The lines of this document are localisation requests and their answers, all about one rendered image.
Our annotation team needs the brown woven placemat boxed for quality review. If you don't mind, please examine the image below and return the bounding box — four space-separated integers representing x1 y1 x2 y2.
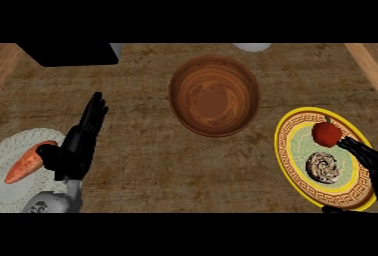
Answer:
0 42 378 214

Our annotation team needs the black appliance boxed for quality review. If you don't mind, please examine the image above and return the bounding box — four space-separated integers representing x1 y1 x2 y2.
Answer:
16 42 119 68

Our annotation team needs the brown wooden bowl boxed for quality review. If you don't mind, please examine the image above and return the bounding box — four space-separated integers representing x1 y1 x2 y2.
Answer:
168 54 261 138

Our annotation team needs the red apple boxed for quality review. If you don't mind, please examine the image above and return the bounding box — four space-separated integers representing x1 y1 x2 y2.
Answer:
310 115 344 149

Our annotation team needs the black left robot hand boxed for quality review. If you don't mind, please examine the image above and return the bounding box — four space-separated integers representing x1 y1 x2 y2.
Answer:
35 91 109 182

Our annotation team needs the brown swirl cupcake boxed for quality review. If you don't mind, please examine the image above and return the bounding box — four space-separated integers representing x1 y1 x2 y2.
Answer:
304 151 342 185

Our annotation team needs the pale grey round object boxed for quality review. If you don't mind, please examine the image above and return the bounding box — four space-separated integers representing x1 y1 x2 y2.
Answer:
232 42 273 53

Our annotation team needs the orange carrot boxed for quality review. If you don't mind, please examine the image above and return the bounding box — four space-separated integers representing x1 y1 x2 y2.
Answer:
4 140 59 185

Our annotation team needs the white lace doily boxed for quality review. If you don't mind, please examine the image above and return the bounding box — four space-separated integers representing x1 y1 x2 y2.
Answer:
0 127 68 214

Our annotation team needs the yellow patterned plate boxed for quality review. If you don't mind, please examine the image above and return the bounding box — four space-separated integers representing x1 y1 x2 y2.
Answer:
273 106 378 212

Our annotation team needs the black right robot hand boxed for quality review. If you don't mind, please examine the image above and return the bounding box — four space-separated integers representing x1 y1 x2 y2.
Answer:
320 135 378 214

